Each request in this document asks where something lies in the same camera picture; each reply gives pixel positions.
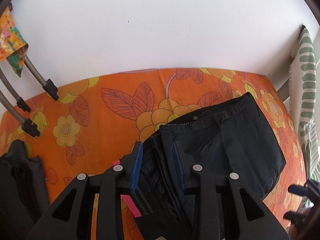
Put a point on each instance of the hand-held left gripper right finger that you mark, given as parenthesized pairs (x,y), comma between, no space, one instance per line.
(178,170)

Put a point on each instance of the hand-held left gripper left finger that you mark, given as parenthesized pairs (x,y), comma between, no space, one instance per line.
(136,170)

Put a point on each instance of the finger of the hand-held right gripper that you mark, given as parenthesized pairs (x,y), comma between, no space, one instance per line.
(297,189)
(295,217)

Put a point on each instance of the black pants with pink trim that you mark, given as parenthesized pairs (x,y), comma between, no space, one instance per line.
(225,142)

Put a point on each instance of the folded grey pants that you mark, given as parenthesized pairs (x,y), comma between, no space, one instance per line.
(37,180)

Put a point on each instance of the folded black yellow-striped pants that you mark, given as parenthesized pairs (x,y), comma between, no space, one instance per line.
(15,180)

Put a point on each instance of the orange floral tablecloth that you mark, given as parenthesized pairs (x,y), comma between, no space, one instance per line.
(112,120)

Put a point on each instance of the green striped white cushion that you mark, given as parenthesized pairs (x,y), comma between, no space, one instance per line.
(306,80)

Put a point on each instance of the metal tripod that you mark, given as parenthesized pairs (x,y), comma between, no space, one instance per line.
(51,87)

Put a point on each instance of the teal floral scarf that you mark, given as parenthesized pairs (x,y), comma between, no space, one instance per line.
(16,65)

